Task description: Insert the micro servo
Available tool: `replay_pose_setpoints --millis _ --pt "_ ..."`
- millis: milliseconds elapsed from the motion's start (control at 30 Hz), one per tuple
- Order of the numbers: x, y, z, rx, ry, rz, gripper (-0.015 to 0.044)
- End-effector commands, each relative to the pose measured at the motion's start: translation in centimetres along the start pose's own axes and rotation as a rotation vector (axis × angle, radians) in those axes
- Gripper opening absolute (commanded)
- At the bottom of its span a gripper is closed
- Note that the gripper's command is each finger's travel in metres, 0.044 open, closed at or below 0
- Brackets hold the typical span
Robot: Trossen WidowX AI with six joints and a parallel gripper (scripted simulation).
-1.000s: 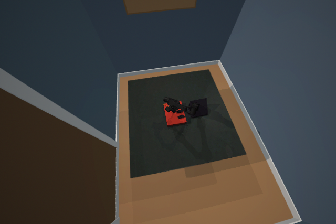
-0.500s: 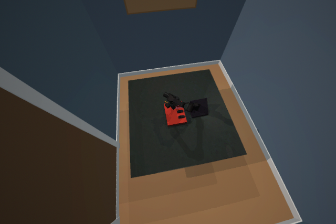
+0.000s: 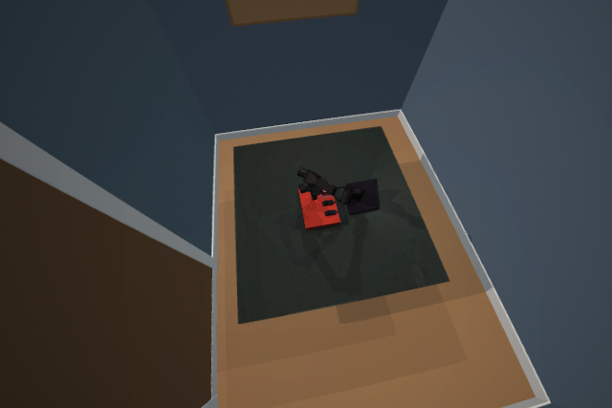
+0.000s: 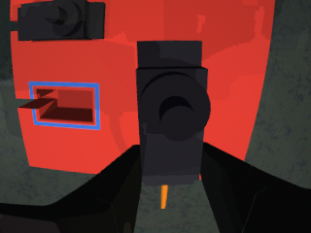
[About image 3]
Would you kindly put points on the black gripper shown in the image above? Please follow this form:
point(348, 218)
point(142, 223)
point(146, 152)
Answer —
point(306, 188)

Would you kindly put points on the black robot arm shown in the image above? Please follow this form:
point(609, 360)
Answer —
point(318, 185)

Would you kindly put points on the red rectangular block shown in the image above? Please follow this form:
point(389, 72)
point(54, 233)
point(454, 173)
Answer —
point(319, 213)

